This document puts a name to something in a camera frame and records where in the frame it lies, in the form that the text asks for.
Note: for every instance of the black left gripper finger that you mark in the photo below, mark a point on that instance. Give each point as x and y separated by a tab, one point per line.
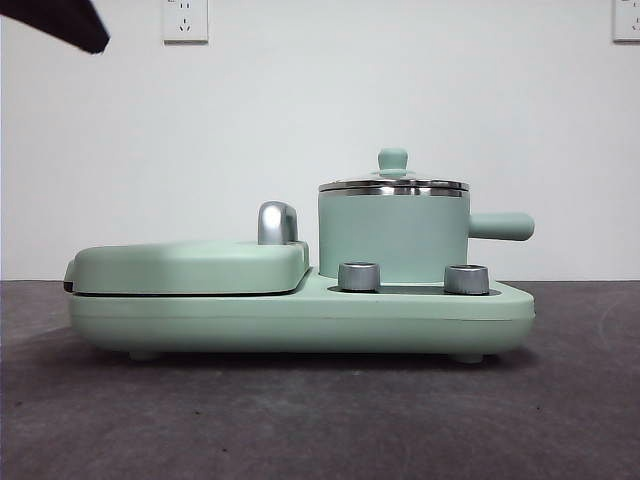
75	30

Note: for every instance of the glass lid with green knob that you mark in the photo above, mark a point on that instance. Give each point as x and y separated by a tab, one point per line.
394	160

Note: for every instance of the green griddle cover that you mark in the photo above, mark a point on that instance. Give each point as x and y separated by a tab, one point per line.
175	267

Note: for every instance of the silver control knob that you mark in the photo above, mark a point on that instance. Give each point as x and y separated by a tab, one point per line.
358	276
466	279

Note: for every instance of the green breakfast machine base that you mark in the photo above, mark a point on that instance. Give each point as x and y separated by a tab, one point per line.
425	320

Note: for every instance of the white wall socket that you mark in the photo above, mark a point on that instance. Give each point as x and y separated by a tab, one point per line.
185	22
627	20

